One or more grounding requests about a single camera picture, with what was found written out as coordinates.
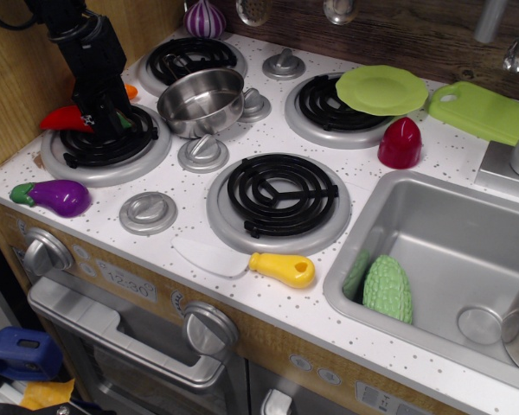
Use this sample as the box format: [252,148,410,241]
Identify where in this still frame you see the silver oven dial left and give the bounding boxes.
[23,227,74,277]

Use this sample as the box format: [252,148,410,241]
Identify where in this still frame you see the yellow cloth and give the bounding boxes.
[20,379,75,411]

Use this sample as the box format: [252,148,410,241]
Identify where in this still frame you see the silver oven dial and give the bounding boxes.
[23,227,74,277]
[183,301,240,360]

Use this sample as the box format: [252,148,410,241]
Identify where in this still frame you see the back right stove burner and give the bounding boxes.
[285,73,397,150]

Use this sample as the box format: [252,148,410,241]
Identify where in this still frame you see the silver oven door handle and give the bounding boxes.
[28,278,225,393]

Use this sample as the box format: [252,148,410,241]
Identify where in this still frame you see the red toy chili pepper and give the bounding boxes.
[39,104,131,132]

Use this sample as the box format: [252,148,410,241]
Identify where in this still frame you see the yellow handled toy knife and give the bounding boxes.
[171,237,316,289]

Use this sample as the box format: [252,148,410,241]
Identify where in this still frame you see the purple toy eggplant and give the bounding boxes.
[10,180,92,218]

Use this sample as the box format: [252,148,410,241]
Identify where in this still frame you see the back left stove burner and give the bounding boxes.
[137,37,247,97]

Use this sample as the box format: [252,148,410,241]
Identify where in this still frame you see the stainless steel pot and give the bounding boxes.
[157,68,244,139]

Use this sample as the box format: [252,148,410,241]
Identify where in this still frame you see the green plastic plate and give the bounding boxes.
[336,65,428,116]

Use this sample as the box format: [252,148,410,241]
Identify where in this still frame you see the purple striped toy onion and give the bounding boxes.
[183,0,227,39]

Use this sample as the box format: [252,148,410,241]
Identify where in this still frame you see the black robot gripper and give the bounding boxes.
[34,1,131,137]

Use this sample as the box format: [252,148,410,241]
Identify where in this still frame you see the green bumpy toy gourd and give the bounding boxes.
[362,255,413,324]

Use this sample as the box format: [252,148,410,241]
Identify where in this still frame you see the front right stove burner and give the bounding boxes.
[206,153,352,255]

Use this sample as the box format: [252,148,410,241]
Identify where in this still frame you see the blue plastic object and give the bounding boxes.
[0,327,63,381]

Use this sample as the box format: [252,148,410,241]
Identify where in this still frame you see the front left stove burner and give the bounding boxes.
[41,105,172,188]

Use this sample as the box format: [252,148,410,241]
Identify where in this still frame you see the hanging metal strainer spoon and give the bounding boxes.
[235,0,272,27]

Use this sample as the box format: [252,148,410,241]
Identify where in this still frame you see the red toy pepper half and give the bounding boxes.
[377,117,422,169]

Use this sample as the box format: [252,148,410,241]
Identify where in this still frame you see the silver toy sink basin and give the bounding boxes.
[323,170,519,389]

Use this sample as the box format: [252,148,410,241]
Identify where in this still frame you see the green plastic cutting board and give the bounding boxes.
[428,81,519,146]

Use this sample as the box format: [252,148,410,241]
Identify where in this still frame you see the orange toy carrot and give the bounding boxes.
[125,84,138,100]

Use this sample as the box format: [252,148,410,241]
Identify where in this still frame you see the stove burner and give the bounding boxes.
[41,105,172,188]
[285,73,397,150]
[206,153,352,255]
[137,37,247,97]

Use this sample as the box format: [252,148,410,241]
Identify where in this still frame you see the silver oven dial right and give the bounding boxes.
[183,301,240,360]

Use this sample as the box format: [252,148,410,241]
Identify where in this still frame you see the hanging metal ladle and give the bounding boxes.
[323,0,359,26]

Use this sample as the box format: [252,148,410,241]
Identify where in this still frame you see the silver stovetop knob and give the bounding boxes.
[238,88,272,123]
[119,192,177,236]
[177,135,229,174]
[262,48,305,80]

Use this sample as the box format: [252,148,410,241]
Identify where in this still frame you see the silver toy faucet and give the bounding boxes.
[474,1,519,197]

